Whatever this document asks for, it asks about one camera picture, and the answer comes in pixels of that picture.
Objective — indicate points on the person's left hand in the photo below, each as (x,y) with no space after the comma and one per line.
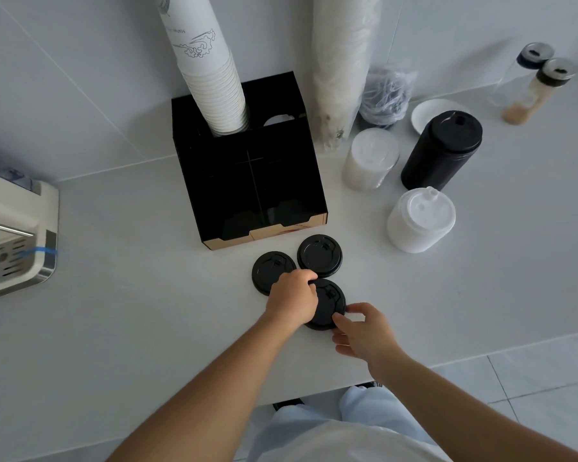
(289,298)

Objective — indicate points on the person's right hand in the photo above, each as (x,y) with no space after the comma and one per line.
(371,339)

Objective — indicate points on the person's right fingers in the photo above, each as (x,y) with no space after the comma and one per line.
(351,310)

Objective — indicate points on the person's left fingers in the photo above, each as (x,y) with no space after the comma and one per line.
(304,279)

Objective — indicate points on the black plastic cup lid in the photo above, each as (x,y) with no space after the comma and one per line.
(328,295)
(319,254)
(268,273)

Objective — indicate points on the person's left forearm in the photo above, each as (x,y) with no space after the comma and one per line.
(207,394)

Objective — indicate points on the person's right forearm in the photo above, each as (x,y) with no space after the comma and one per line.
(462,413)

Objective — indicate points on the light blue trousers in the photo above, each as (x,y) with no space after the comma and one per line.
(366,408)

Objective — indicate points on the black acrylic cup organizer box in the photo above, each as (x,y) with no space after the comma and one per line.
(250,187)

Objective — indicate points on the wrapped stack of white lids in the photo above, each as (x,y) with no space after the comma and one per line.
(420,221)

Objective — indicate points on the black shoe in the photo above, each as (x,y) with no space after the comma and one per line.
(286,405)

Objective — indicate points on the white shirt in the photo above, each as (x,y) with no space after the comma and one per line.
(347,445)

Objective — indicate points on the wrapped stack of translucent lids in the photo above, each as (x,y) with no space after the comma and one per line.
(370,158)

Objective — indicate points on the white lid inside organizer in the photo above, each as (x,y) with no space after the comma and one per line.
(277,120)

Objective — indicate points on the wrapped stack of black lids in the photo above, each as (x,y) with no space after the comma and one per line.
(438,151)

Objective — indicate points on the crumpled clear plastic bag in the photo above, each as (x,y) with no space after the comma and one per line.
(387,98)

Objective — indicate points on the white round saucer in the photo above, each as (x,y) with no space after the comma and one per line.
(428,115)

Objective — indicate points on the plastic-wrapped sleeve of cups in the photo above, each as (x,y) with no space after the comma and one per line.
(342,67)

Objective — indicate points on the stack of white paper cups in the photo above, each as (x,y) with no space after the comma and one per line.
(207,67)

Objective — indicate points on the empty clear bottle dark cap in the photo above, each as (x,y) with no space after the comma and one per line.
(510,76)

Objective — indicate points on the clear bottle with brown liquid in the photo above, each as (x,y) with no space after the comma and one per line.
(534,93)

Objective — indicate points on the cream coffee machine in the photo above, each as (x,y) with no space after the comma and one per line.
(14,235)

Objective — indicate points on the metal steam wand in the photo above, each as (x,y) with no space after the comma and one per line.
(9,229)

